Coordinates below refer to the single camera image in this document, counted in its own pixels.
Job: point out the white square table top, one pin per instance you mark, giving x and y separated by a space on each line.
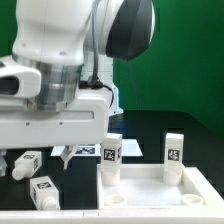
141 186

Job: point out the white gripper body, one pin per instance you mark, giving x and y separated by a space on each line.
42 105

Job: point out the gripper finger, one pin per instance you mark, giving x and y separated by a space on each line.
68 153
3 164

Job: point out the white sheet with tags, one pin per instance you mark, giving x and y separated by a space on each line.
130 148

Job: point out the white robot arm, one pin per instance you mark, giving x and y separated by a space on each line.
78 32

